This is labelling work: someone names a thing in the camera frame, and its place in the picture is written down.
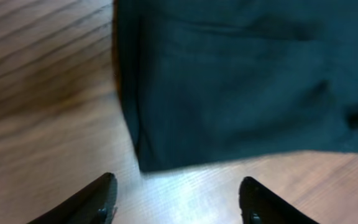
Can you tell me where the black t-shirt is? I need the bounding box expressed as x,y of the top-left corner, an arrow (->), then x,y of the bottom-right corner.
116,0 -> 358,172

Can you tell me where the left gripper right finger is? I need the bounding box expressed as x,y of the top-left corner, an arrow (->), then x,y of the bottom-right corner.
239,177 -> 318,224

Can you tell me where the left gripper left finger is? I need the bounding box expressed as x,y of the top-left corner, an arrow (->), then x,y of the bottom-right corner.
29,172 -> 117,224

